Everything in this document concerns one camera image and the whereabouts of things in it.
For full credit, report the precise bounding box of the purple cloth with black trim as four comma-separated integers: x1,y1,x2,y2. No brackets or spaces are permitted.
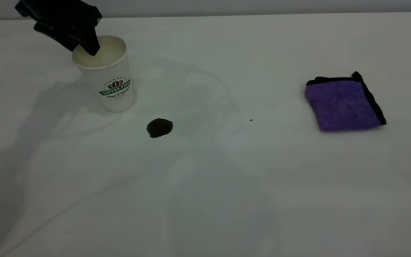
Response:
305,71,387,132

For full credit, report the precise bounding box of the white paper coffee cup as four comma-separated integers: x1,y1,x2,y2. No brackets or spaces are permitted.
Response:
72,35,135,113

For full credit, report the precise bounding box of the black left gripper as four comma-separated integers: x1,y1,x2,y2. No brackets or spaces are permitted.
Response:
14,0,103,56

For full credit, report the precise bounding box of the dark coffee spill puddle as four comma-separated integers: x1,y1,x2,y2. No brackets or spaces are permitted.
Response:
146,118,174,138

